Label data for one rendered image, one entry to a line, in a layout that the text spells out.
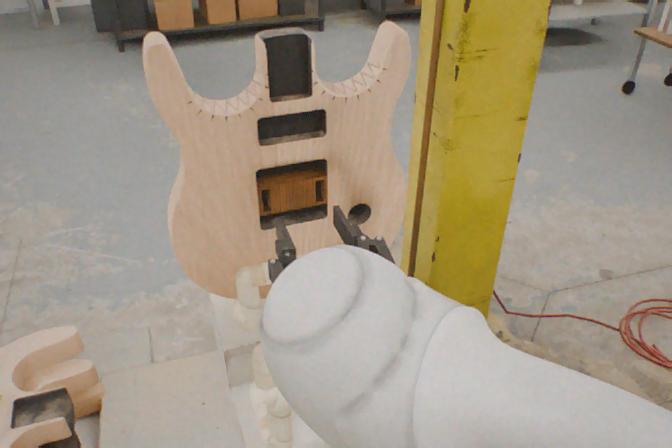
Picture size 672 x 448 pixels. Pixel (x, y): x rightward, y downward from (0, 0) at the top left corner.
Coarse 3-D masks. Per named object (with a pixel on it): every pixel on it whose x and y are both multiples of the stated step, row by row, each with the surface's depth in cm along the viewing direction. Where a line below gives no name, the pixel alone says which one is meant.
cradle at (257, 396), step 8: (256, 392) 87; (264, 392) 87; (256, 400) 86; (264, 400) 86; (256, 408) 85; (264, 408) 85; (256, 416) 85; (264, 416) 84; (264, 424) 83; (264, 432) 82; (264, 440) 82; (272, 440) 81
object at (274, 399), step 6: (270, 390) 78; (276, 390) 78; (270, 396) 78; (276, 396) 77; (282, 396) 77; (270, 402) 77; (276, 402) 77; (282, 402) 77; (270, 408) 78; (276, 408) 77; (282, 408) 78; (288, 408) 78
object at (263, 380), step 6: (258, 366) 84; (264, 366) 84; (258, 372) 85; (264, 372) 85; (258, 378) 86; (264, 378) 86; (270, 378) 86; (258, 384) 87; (264, 384) 86; (270, 384) 87; (264, 390) 87
